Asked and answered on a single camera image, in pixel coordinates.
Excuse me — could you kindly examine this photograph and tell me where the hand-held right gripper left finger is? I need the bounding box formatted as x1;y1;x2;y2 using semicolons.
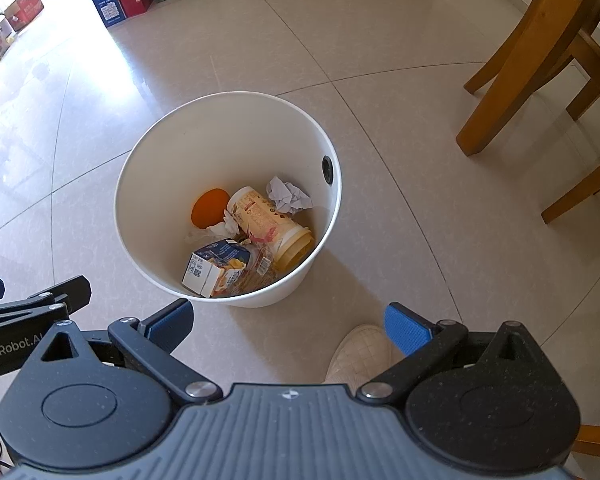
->
40;298;226;406

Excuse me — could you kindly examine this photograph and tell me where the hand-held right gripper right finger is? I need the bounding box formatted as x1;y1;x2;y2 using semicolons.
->
355;302;547;406

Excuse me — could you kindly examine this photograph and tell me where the blue milk carton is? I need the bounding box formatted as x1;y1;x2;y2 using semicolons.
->
181;239;254;299

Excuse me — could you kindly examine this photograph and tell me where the white tissue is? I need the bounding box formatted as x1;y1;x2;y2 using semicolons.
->
185;209;242;247

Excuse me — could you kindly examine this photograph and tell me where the orange fruit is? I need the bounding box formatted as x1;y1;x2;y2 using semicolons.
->
191;188;231;229

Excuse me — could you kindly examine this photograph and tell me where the yellow printed paper cup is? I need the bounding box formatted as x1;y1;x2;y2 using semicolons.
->
226;186;315;274

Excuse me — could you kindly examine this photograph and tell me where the white paper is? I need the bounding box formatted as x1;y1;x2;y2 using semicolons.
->
266;176;314;216

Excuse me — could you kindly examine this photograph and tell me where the white round trash bin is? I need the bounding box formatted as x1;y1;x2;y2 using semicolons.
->
113;91;342;309

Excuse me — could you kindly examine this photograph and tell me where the person's beige woven shoe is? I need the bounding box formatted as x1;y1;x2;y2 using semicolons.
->
322;324;397;386

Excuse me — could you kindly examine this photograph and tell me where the red printed snack wrapper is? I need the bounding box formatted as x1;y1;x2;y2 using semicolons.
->
232;241;282;295

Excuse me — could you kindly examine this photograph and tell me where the wooden chair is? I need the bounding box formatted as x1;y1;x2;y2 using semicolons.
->
541;142;600;226
570;407;600;461
455;0;600;156

